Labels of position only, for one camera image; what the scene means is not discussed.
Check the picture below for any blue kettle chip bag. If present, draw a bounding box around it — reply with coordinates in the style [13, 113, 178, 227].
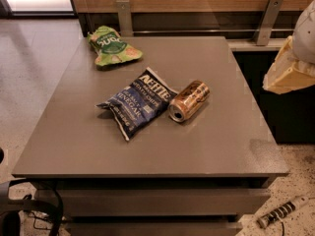
[97, 68, 178, 142]

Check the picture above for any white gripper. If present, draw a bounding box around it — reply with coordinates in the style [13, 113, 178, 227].
[263, 0, 315, 94]

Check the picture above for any right metal bracket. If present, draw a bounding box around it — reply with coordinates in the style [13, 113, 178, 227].
[254, 0, 284, 46]

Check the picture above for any left metal bracket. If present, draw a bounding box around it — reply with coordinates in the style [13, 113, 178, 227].
[116, 0, 134, 36]

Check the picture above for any grey drawer cabinet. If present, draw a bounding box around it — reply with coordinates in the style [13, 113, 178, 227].
[36, 179, 270, 236]

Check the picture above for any black chair part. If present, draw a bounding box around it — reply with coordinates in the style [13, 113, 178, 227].
[0, 147, 64, 236]

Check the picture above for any orange soda can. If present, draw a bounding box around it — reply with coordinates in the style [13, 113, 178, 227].
[168, 81, 210, 123]

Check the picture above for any metal bracket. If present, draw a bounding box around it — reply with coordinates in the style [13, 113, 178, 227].
[254, 0, 284, 46]
[116, 0, 134, 36]

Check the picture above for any green rice chip bag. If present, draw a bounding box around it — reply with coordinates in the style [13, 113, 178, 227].
[88, 26, 143, 67]

